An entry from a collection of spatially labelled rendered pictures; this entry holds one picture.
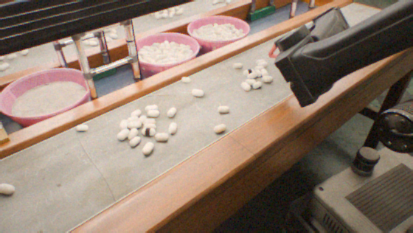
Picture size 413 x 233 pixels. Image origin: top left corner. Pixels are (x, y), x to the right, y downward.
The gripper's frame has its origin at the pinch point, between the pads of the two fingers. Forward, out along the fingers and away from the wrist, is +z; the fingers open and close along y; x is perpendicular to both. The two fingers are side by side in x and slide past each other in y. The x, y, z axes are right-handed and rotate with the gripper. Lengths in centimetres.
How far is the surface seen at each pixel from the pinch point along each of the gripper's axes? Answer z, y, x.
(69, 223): -4, 75, 13
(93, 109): 16, 56, -8
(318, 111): -15.8, 8.4, 20.2
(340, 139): 47, -74, 66
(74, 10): -13, 57, -24
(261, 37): 15.8, -15.4, -7.7
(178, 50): 32.0, 12.6, -17.4
